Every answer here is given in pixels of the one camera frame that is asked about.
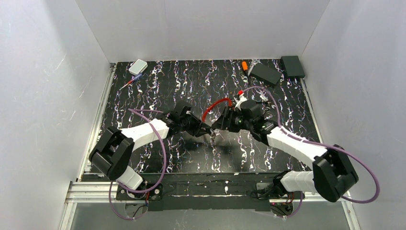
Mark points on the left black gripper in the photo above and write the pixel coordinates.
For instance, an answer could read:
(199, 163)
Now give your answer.
(193, 125)

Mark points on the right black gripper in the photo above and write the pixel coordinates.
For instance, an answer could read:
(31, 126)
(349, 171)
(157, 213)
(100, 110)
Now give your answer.
(224, 121)

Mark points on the red cable lock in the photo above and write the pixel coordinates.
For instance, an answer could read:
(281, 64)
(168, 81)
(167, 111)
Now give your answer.
(211, 107)

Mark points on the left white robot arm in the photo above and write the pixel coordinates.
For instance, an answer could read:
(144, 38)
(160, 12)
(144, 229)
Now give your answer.
(112, 153)

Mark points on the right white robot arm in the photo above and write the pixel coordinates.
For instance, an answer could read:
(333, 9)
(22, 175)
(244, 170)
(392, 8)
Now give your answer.
(331, 173)

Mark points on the black flat box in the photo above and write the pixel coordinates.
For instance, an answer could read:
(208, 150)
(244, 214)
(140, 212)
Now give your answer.
(266, 74)

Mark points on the red blue pen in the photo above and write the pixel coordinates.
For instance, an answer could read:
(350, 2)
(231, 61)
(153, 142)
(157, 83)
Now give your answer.
(133, 79)

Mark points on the white rectangular box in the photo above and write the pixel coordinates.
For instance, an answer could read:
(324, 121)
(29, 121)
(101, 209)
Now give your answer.
(138, 67)

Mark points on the black box in corner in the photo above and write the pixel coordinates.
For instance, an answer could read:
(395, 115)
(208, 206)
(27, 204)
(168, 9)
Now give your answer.
(292, 67)

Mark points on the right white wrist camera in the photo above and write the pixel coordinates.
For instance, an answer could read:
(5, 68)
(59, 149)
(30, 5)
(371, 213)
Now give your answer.
(239, 99)

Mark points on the orange-handled screwdriver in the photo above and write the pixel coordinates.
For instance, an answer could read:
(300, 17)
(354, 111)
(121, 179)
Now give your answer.
(245, 68)

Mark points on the aluminium frame rail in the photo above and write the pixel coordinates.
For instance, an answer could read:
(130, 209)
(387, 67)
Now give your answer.
(79, 190)

